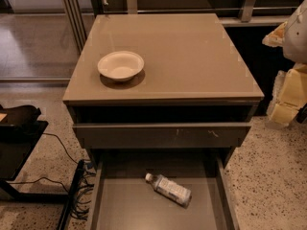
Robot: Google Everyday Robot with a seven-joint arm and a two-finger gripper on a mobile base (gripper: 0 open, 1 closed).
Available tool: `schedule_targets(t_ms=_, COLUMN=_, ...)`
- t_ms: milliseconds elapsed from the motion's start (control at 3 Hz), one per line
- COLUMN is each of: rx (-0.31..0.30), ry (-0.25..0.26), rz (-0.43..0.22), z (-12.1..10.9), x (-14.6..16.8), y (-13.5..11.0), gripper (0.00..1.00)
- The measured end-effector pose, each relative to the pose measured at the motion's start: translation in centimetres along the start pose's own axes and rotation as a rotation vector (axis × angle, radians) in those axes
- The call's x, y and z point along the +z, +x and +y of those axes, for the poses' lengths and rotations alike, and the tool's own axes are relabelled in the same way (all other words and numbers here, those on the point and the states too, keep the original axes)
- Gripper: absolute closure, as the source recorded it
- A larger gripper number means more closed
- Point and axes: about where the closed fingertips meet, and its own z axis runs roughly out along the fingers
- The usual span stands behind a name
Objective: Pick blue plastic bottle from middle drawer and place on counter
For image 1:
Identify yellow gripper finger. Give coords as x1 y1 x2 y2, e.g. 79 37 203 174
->
268 63 307 127
262 21 288 47

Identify clear blue plastic bottle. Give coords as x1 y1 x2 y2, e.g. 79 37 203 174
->
145 173 192 207

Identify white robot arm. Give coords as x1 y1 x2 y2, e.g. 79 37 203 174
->
262 0 307 128

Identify grey top drawer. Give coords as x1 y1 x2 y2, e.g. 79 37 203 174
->
73 123 251 150

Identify grey drawer cabinet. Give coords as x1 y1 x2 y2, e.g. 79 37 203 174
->
63 14 263 162

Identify grey open middle drawer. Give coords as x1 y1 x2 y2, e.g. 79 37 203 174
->
86 153 240 230

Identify white paper bowl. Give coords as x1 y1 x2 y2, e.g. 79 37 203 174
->
97 51 144 81

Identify black power strip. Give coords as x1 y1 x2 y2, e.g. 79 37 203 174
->
56 160 84 230

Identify black side table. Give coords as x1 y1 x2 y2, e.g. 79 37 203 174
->
0 103 70 205

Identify metal railing frame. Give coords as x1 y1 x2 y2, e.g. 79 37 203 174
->
62 0 303 49

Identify black cable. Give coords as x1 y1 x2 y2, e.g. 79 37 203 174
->
42 131 80 165

